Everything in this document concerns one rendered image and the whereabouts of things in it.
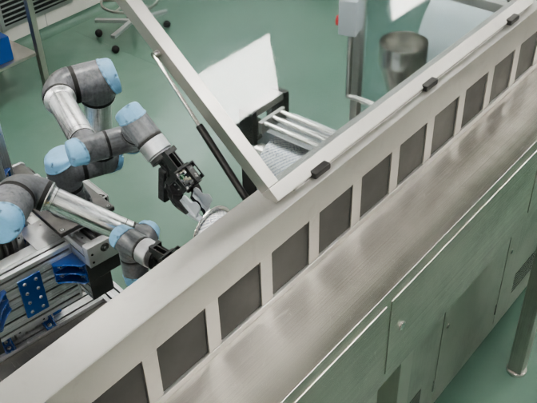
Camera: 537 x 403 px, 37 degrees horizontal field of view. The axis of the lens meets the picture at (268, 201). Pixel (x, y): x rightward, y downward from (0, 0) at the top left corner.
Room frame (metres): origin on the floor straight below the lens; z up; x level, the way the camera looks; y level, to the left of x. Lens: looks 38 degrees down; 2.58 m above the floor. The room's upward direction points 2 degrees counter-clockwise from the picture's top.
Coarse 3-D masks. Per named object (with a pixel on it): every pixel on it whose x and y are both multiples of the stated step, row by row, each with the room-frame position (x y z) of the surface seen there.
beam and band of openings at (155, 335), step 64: (512, 64) 1.91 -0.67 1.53; (384, 128) 1.42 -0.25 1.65; (448, 128) 1.66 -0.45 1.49; (256, 192) 1.21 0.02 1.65; (320, 192) 1.24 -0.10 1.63; (384, 192) 1.44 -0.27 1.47; (192, 256) 1.04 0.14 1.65; (256, 256) 1.09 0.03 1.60; (320, 256) 1.25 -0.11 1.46; (128, 320) 0.89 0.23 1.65; (192, 320) 0.97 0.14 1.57; (0, 384) 0.77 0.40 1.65; (64, 384) 0.76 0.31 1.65; (128, 384) 0.85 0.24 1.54
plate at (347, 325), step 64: (512, 128) 1.73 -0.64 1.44; (448, 192) 1.47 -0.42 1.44; (512, 192) 1.59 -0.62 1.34; (384, 256) 1.26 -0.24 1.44; (448, 256) 1.34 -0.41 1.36; (256, 320) 1.08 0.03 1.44; (320, 320) 1.08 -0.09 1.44; (384, 320) 1.14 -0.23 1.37; (192, 384) 0.93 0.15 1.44; (256, 384) 0.93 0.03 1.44; (320, 384) 0.97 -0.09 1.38
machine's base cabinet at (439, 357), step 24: (528, 240) 2.40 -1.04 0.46; (504, 264) 2.24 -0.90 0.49; (528, 264) 2.46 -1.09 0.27; (480, 288) 2.08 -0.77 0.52; (504, 288) 2.28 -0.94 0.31; (456, 312) 1.94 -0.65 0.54; (480, 312) 2.12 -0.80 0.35; (504, 312) 2.34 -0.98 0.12; (432, 336) 1.82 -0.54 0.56; (456, 336) 1.97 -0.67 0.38; (480, 336) 2.16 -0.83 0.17; (432, 360) 1.84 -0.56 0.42; (456, 360) 2.00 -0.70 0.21; (432, 384) 1.86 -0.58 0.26
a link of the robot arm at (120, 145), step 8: (112, 128) 1.81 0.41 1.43; (120, 128) 1.81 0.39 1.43; (112, 136) 1.78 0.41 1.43; (120, 136) 1.78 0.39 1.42; (112, 144) 1.76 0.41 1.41; (120, 144) 1.77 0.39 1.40; (128, 144) 1.77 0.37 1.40; (112, 152) 1.76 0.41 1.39; (120, 152) 1.77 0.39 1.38; (128, 152) 1.79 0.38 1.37; (136, 152) 1.81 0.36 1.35
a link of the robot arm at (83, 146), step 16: (48, 80) 2.10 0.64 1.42; (64, 80) 2.10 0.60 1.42; (48, 96) 2.04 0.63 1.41; (64, 96) 2.01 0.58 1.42; (64, 112) 1.92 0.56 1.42; (80, 112) 1.92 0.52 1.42; (64, 128) 1.86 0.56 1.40; (80, 128) 1.82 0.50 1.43; (80, 144) 1.75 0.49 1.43; (96, 144) 1.75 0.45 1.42; (80, 160) 1.72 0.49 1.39; (96, 160) 1.75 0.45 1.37
